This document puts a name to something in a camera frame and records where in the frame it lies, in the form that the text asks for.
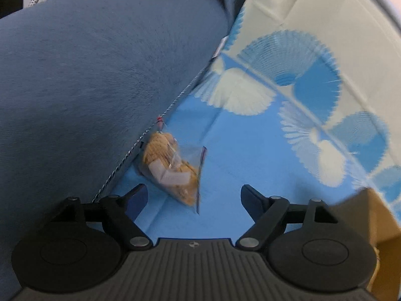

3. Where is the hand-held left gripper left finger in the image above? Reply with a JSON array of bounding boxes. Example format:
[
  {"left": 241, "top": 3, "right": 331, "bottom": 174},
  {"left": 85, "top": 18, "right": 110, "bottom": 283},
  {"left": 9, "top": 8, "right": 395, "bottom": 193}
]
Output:
[{"left": 50, "top": 183, "right": 154, "bottom": 251}]

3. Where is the brown cardboard box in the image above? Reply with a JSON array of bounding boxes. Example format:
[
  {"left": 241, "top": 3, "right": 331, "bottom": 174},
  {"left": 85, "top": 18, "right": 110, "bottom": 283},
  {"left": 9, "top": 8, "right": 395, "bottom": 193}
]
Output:
[{"left": 332, "top": 187, "right": 401, "bottom": 301}]

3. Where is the blue fan-print cloth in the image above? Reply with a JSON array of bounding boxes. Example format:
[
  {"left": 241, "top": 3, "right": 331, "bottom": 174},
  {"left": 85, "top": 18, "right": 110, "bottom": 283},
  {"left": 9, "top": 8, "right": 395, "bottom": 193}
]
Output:
[{"left": 94, "top": 0, "right": 401, "bottom": 242}]

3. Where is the clear cookie bag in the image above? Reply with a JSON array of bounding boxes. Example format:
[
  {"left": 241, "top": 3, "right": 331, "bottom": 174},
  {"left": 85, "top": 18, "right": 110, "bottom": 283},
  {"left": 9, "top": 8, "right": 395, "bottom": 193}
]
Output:
[{"left": 135, "top": 116, "right": 208, "bottom": 215}]

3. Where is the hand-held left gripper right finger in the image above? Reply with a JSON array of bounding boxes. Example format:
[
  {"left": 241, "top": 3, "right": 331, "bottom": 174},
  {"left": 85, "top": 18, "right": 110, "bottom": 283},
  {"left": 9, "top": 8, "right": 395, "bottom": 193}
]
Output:
[{"left": 235, "top": 184, "right": 340, "bottom": 251}]

